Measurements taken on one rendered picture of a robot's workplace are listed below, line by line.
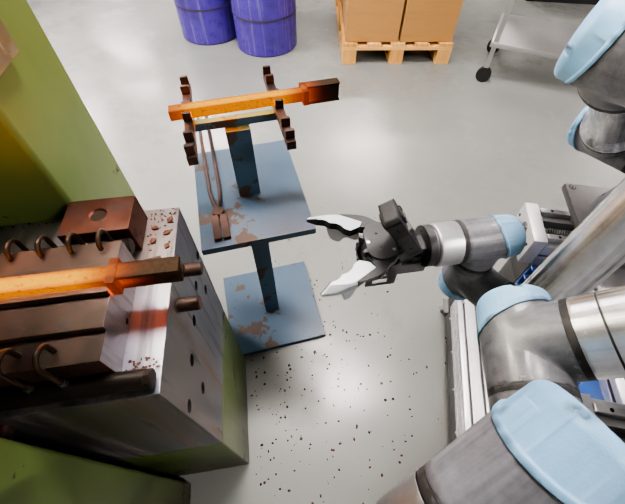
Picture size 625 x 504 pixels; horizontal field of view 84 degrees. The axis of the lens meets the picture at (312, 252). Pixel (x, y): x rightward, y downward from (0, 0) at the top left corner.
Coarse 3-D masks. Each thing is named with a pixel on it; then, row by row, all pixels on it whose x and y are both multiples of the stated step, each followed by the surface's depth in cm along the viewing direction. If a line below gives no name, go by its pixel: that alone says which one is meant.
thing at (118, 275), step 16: (176, 256) 53; (48, 272) 52; (64, 272) 52; (80, 272) 52; (96, 272) 52; (112, 272) 51; (128, 272) 52; (144, 272) 52; (160, 272) 52; (176, 272) 52; (0, 288) 50; (16, 288) 50; (32, 288) 50; (48, 288) 51; (64, 288) 51; (80, 288) 52; (112, 288) 51
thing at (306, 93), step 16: (320, 80) 83; (336, 80) 83; (240, 96) 81; (256, 96) 81; (272, 96) 81; (288, 96) 82; (304, 96) 82; (320, 96) 85; (336, 96) 86; (176, 112) 78; (192, 112) 79; (208, 112) 80; (224, 112) 81
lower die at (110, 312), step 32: (0, 256) 56; (32, 256) 56; (64, 256) 56; (96, 256) 56; (128, 256) 60; (96, 288) 51; (128, 288) 58; (0, 320) 49; (32, 320) 49; (64, 320) 49; (96, 320) 49; (32, 352) 48; (64, 352) 48; (96, 352) 48; (0, 384) 48
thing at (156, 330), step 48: (0, 240) 68; (144, 240) 68; (192, 240) 81; (144, 288) 61; (192, 288) 76; (144, 336) 56; (192, 336) 71; (192, 384) 67; (48, 432) 58; (96, 432) 62; (144, 432) 67; (192, 432) 73
